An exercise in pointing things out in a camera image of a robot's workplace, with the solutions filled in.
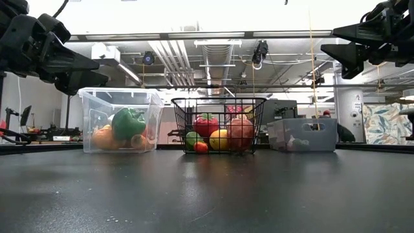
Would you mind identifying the red bell pepper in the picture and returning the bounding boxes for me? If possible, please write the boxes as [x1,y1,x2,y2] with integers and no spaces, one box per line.
[140,124,153,139]

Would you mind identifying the small red-orange fruit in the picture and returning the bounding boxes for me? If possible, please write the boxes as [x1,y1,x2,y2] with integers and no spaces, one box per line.
[193,141,210,154]

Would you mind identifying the green lime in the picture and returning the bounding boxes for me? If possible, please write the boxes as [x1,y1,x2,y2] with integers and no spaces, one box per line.
[186,131,204,151]

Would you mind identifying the grey plastic bin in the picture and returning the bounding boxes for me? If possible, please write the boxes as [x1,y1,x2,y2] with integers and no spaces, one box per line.
[267,117,338,152]

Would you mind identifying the orange bell pepper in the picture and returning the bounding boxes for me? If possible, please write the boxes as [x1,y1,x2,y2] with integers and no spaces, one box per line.
[91,124,121,151]

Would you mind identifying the black table mat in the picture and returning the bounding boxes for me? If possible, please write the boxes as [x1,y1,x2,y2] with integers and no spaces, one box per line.
[0,144,414,233]

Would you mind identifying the clear plastic bin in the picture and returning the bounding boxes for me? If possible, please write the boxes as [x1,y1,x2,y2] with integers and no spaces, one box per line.
[77,87,165,153]

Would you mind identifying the green bell pepper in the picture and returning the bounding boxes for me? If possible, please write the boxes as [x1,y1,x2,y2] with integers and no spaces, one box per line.
[111,107,147,142]

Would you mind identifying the black hanging camera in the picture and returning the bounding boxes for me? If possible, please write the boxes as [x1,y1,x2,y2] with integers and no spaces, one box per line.
[251,40,269,71]

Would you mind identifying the yellow lemon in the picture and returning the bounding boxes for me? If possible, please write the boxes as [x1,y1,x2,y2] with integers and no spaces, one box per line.
[209,128,230,151]

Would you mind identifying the person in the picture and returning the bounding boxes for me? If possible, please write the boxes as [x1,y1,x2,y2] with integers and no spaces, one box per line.
[310,109,356,143]

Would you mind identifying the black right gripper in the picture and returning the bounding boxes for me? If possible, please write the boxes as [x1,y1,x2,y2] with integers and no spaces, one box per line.
[320,0,414,80]

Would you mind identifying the black monitor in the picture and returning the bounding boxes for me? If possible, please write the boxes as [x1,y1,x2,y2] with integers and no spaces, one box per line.
[19,104,32,127]

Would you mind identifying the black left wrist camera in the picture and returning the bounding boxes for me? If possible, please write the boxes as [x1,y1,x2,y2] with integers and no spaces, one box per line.
[37,13,72,45]

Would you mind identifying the round black ceiling camera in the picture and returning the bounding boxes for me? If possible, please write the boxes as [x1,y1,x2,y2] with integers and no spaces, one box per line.
[142,50,156,65]

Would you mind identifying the small green pepper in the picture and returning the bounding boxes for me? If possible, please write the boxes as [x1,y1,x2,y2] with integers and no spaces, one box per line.
[292,138,311,151]

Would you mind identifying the white round column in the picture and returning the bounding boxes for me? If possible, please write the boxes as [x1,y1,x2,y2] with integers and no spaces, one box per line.
[334,69,365,143]

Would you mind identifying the black machine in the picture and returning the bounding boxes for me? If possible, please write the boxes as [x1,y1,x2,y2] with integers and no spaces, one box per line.
[260,98,298,126]

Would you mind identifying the grey horizontal frame beam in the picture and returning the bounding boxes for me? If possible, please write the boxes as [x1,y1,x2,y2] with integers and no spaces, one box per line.
[66,30,334,42]

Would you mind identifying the white ceiling light fixture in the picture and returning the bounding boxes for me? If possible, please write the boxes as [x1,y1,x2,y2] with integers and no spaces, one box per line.
[91,43,143,85]

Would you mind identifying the grey ventilation duct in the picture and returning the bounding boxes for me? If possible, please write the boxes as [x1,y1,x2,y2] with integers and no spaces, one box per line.
[202,44,234,96]

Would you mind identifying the black wire basket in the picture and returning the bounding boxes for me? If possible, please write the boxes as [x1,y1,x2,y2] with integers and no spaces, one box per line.
[170,96,268,155]

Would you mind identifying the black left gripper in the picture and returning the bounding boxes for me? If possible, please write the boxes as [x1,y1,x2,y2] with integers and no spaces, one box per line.
[0,0,110,96]

